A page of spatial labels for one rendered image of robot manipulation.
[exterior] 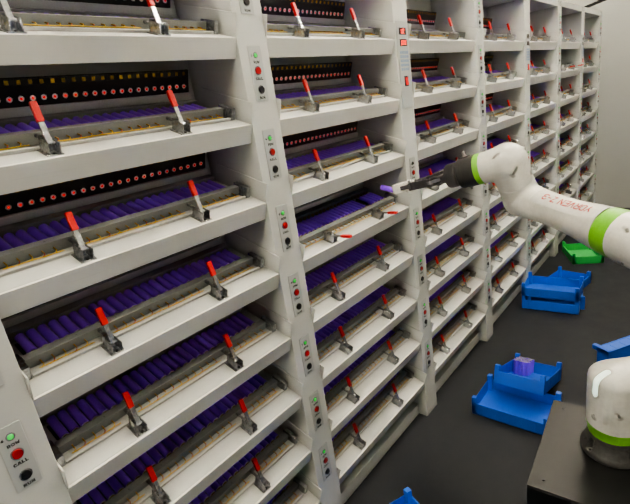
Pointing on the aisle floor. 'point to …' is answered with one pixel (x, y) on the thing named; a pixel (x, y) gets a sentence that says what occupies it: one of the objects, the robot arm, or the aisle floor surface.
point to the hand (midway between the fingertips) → (403, 187)
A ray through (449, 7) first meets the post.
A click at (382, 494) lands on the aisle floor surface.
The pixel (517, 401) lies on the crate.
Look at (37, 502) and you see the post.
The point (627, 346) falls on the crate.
